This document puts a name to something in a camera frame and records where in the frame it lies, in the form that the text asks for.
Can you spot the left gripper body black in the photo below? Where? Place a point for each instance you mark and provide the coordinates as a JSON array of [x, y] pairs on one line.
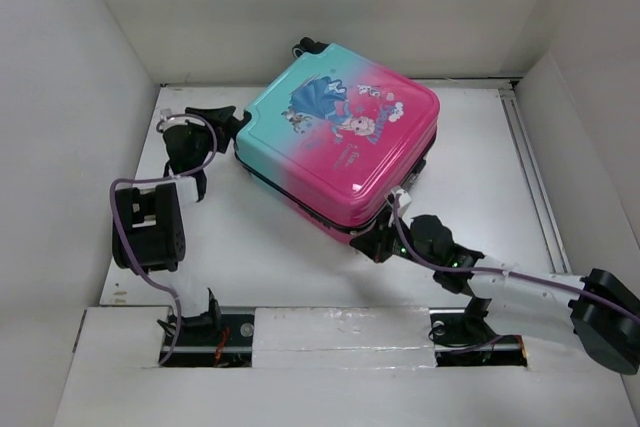
[[219, 128]]

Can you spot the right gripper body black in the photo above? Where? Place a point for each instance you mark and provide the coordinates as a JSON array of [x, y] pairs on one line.
[[388, 240]]

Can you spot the pink teal kids suitcase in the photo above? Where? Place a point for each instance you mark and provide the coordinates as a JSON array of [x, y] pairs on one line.
[[335, 133]]

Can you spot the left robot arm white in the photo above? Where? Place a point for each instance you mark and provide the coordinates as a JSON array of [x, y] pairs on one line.
[[148, 235]]

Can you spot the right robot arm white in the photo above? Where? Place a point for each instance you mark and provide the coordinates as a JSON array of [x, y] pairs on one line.
[[596, 313]]

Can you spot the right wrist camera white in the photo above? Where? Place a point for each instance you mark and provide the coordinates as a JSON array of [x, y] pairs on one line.
[[399, 199]]

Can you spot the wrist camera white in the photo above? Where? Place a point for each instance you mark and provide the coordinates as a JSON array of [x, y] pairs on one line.
[[399, 199], [168, 119]]

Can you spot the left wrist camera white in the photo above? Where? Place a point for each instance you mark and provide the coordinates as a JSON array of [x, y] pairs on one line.
[[168, 119]]

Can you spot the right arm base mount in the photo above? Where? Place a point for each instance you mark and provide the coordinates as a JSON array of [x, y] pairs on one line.
[[462, 338]]

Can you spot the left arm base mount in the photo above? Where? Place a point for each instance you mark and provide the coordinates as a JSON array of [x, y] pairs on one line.
[[228, 346]]

